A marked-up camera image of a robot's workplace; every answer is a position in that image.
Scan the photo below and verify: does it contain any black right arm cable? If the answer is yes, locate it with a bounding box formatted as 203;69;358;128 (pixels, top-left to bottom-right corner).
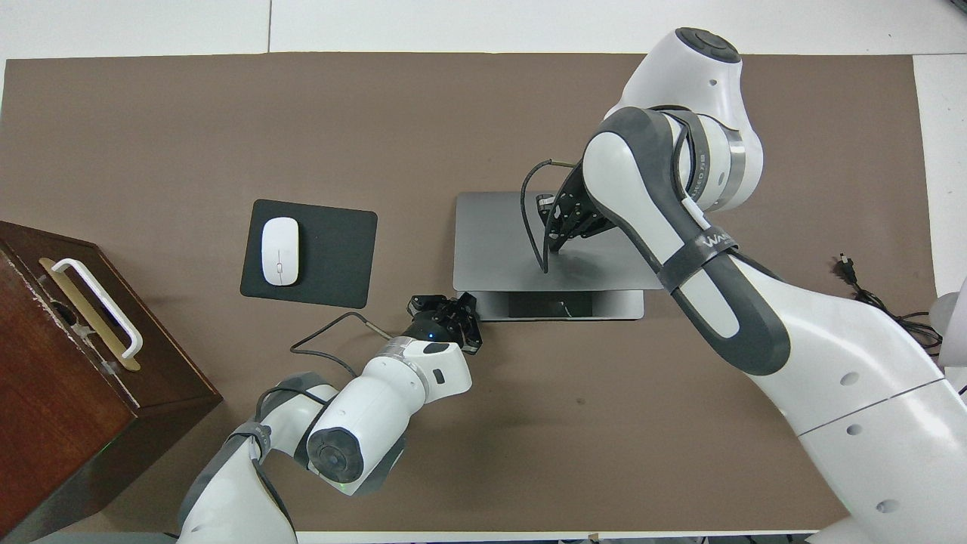
521;159;586;274

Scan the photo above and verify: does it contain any black mouse pad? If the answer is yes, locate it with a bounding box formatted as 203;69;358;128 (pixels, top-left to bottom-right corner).
239;199;378;309

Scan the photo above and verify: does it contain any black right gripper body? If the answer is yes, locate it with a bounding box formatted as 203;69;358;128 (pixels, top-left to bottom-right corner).
559;162;624;236

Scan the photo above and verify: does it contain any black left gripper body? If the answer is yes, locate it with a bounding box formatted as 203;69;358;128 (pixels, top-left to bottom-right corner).
404;314;462;345

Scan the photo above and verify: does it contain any silver grey laptop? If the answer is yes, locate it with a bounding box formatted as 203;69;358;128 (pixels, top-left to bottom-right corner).
452;191;666;321

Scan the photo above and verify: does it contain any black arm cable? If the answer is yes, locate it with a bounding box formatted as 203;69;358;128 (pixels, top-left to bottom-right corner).
290;311;395;379
521;159;586;274

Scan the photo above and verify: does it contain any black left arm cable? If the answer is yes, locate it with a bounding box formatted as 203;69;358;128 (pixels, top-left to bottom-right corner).
290;311;395;379

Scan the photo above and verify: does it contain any white box handle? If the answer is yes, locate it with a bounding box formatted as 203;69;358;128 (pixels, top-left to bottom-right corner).
51;258;144;360

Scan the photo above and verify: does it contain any black lamp power cable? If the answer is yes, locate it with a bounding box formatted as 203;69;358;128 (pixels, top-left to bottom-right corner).
837;255;945;356

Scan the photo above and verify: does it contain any white computer mouse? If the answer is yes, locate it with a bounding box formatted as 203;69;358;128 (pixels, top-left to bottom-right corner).
261;217;301;287

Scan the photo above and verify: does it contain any brown table mat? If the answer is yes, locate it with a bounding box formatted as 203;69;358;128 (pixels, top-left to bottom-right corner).
0;51;938;533

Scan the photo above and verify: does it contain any dark brown wooden box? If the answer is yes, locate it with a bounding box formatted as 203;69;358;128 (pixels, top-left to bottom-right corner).
0;221;224;541

